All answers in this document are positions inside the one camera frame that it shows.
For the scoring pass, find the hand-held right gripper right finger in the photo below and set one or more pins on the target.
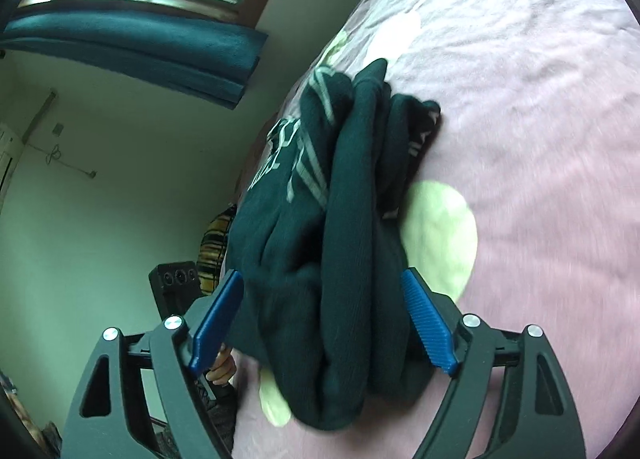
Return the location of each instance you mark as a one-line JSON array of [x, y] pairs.
[[430, 324]]

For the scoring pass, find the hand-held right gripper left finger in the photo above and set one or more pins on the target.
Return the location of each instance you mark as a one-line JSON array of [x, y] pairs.
[[215, 321]]

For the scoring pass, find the black sweater with white print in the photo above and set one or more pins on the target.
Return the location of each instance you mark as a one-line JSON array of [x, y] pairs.
[[350, 239]]

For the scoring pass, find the person's left hand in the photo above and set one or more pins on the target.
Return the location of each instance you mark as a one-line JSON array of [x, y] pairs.
[[222, 366]]

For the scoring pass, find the striped yellow black pillow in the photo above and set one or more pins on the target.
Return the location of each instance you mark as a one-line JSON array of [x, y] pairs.
[[212, 249]]

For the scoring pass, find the pink bed sheet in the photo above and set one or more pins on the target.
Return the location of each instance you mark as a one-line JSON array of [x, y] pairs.
[[525, 139]]

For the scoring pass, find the blue curtain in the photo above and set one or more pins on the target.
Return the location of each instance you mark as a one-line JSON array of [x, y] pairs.
[[150, 49]]

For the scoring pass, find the wall switch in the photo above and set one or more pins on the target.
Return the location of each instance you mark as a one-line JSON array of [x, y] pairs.
[[58, 128]]

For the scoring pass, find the white wall appliance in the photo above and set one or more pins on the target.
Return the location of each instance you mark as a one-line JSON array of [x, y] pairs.
[[9, 154]]

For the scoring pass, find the wall pipe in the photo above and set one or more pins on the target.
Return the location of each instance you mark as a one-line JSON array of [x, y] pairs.
[[45, 111]]

